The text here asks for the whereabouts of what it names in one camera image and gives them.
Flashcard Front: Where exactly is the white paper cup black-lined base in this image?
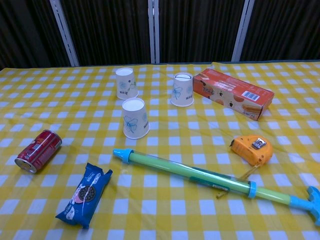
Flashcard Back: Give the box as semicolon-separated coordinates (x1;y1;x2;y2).
170;72;195;108

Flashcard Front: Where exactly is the blue cookie pack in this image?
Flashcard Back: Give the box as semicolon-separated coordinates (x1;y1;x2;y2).
55;162;114;230

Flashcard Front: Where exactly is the white paper cup blue flower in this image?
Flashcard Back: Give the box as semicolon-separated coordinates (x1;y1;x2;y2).
121;97;151;140

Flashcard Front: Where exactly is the white metal partition post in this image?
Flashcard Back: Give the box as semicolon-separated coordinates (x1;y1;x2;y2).
147;0;161;64
49;0;80;67
231;0;255;62

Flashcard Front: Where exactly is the orange snack box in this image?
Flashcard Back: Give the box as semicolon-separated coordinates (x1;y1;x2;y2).
192;68;275;122

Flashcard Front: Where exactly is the orange tape measure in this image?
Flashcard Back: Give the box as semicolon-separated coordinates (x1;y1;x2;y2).
216;134;274;200

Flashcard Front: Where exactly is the green blue water pump toy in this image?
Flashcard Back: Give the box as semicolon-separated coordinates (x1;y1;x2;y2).
112;147;320;227

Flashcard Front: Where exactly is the red soda can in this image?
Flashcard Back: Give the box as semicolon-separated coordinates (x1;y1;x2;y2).
14;129;63;174

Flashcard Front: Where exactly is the yellow white checkered tablecloth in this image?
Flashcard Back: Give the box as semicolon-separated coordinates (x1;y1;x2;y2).
0;61;320;240

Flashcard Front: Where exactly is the white paper cup green flower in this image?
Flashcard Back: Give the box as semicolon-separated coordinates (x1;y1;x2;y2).
115;67;140;101

